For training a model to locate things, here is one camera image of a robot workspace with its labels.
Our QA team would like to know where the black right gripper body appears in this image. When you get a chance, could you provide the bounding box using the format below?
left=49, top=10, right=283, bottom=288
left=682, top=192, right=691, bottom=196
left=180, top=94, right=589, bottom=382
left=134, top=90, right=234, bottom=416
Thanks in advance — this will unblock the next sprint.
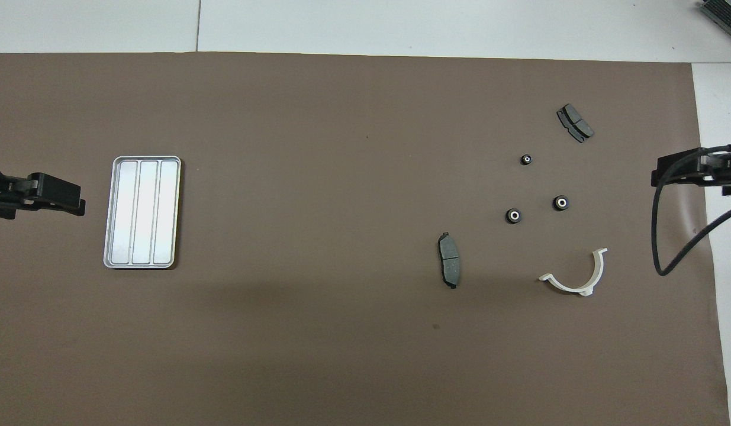
left=704, top=148, right=731, bottom=198

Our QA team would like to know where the silver ribbed metal tray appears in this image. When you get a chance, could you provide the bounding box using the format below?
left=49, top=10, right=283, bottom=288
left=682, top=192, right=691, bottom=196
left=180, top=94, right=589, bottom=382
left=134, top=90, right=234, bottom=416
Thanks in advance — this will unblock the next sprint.
left=103, top=156, right=182, bottom=270

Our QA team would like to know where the short dark grey brake pad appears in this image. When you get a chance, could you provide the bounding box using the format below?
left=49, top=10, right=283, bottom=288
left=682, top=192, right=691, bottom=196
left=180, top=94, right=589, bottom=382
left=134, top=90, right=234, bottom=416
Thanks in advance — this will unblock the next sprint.
left=556, top=104, right=595, bottom=144

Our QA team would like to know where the grey ribbed device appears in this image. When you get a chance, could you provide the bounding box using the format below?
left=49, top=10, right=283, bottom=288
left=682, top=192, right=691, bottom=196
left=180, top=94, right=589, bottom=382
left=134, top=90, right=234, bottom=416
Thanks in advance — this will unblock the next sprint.
left=698, top=0, right=731, bottom=39

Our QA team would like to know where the long dark grey brake pad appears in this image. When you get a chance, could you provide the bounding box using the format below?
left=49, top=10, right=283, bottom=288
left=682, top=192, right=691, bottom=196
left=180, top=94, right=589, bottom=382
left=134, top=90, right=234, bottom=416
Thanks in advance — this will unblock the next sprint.
left=437, top=232, right=462, bottom=289

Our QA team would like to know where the brown paper table mat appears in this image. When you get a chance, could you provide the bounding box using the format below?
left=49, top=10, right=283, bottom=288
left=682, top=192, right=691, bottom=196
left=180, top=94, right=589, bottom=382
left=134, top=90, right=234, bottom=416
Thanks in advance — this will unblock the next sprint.
left=0, top=52, right=731, bottom=426

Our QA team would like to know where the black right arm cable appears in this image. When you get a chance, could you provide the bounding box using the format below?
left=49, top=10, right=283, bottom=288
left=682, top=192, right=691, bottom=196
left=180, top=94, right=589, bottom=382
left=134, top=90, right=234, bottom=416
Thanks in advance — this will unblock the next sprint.
left=652, top=144, right=731, bottom=277

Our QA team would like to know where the white curved plastic bracket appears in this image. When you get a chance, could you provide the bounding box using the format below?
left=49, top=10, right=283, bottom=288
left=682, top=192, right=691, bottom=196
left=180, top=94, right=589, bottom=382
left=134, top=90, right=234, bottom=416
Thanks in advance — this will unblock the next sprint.
left=538, top=248, right=608, bottom=297

